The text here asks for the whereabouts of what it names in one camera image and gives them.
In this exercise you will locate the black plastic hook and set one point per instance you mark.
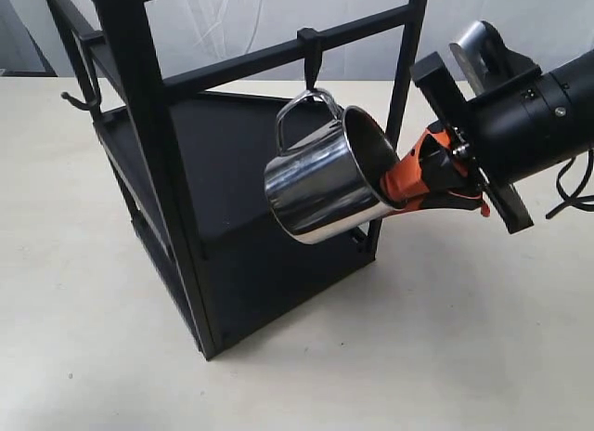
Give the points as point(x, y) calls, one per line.
point(311, 40)

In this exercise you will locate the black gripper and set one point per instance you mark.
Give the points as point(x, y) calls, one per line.
point(429, 168)

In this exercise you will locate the stainless steel mug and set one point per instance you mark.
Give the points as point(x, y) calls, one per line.
point(329, 182)

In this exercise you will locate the black metal shelf rack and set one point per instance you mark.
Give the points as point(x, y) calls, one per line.
point(189, 161)

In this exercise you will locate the black metal hook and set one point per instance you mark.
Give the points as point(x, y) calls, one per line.
point(86, 75)

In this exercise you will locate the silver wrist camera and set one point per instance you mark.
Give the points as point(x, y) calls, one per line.
point(485, 60)

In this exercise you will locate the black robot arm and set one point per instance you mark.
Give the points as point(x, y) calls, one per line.
point(529, 125)

